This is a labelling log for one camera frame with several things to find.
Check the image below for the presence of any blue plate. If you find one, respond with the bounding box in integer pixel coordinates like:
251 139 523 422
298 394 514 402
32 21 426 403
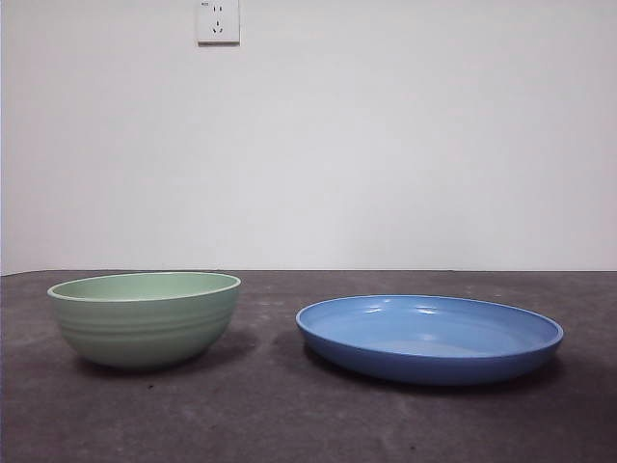
295 294 565 387

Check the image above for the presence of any green ribbed bowl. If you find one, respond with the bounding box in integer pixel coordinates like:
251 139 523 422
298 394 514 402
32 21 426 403
46 271 242 371

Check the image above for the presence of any white wall socket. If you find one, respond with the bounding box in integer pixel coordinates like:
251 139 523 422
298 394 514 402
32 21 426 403
196 0 242 48

